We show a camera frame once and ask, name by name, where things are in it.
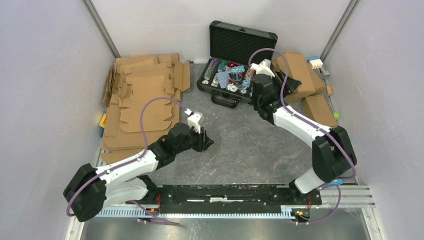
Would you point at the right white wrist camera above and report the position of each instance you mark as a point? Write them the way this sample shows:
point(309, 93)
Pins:
point(264, 67)

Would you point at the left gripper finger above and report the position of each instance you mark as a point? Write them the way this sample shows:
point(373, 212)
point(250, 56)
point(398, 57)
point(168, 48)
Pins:
point(205, 143)
point(202, 134)

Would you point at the blue green stacked blocks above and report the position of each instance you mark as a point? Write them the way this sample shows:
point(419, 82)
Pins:
point(337, 182)

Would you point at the small folded cardboard box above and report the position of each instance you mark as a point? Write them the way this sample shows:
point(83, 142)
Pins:
point(317, 109)

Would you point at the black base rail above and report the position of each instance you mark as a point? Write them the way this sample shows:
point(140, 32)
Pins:
point(227, 199)

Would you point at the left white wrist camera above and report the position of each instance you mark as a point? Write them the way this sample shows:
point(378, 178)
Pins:
point(194, 119)

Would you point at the orange yellow block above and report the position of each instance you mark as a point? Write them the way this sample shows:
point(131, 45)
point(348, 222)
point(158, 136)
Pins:
point(102, 124)

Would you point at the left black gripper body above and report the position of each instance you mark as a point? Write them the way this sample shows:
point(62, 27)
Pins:
point(197, 141)

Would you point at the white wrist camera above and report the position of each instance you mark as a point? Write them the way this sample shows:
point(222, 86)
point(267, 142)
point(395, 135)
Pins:
point(264, 67)
point(194, 119)

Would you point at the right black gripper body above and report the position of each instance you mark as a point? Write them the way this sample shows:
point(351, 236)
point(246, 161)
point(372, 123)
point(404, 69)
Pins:
point(277, 84)

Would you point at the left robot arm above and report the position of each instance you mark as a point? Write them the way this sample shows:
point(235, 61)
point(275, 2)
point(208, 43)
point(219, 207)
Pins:
point(92, 189)

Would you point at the small wooden cube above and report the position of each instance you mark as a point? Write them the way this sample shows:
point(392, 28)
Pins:
point(329, 90)

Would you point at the grey toy block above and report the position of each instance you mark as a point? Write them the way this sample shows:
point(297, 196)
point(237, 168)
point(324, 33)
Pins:
point(324, 74)

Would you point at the large folded cardboard box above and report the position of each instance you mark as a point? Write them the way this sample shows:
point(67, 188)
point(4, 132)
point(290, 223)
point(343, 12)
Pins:
point(318, 85)

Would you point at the blue white toy block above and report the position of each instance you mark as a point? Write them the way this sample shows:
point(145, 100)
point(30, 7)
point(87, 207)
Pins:
point(315, 62)

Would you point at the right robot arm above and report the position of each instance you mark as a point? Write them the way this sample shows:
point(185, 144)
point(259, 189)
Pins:
point(332, 151)

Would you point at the stack of flat cardboard blanks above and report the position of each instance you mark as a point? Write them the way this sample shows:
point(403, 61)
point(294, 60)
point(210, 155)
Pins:
point(141, 97)

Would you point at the black poker chip case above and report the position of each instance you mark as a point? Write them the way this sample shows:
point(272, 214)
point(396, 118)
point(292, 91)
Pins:
point(232, 48)

